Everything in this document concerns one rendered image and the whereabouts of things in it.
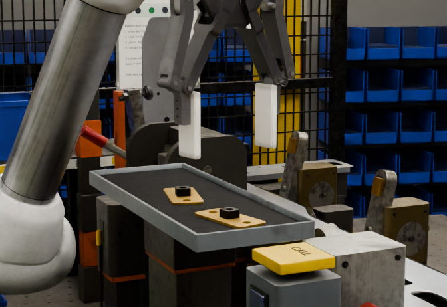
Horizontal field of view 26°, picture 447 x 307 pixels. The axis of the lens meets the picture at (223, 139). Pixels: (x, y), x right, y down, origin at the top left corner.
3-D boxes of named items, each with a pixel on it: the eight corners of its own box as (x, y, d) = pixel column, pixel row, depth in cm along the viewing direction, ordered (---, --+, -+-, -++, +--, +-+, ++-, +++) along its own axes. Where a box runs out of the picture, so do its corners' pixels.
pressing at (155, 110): (191, 166, 221) (190, 16, 216) (144, 170, 217) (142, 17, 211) (190, 165, 222) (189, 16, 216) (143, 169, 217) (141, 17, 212)
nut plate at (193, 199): (204, 204, 113) (204, 194, 113) (171, 205, 112) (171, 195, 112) (192, 189, 121) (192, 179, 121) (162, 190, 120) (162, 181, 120)
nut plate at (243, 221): (267, 224, 103) (267, 213, 103) (240, 230, 101) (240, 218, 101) (219, 210, 110) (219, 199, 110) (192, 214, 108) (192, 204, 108)
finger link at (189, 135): (201, 92, 99) (195, 92, 99) (201, 159, 100) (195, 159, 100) (183, 89, 101) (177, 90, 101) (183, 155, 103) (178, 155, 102)
